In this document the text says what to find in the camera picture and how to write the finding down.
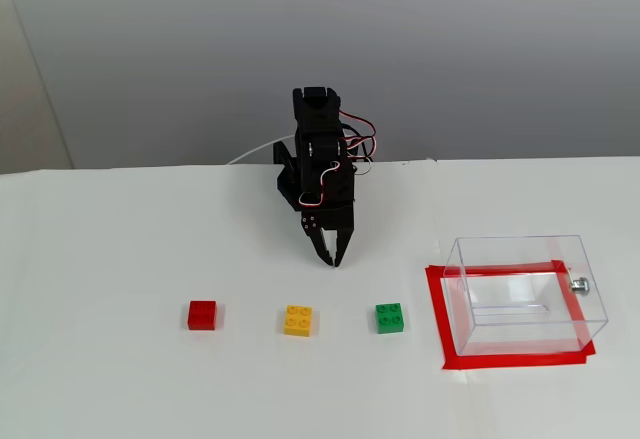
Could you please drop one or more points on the red tape frame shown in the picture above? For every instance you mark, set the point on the red tape frame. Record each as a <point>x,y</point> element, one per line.
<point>515,360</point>

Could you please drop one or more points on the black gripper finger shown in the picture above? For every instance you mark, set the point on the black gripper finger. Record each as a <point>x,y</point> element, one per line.
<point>345,244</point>
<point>314,234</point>

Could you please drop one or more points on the silver box lock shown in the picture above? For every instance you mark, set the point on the silver box lock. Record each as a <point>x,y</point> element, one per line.
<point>580,285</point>

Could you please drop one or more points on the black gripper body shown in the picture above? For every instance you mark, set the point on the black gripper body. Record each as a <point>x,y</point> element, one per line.
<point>334,220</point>

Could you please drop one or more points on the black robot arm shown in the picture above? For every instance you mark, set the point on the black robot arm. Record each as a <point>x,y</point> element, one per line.
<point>315,124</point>

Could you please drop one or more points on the transparent plastic box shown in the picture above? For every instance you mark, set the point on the transparent plastic box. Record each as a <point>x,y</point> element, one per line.
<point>525,329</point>

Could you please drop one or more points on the yellow lego brick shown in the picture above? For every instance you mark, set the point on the yellow lego brick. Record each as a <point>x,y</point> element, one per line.
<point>298,320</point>

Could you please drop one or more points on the red lego brick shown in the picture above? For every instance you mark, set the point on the red lego brick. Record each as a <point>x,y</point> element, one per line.
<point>202,315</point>

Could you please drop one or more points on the green lego brick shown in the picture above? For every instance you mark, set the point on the green lego brick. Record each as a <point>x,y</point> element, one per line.
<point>389,317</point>

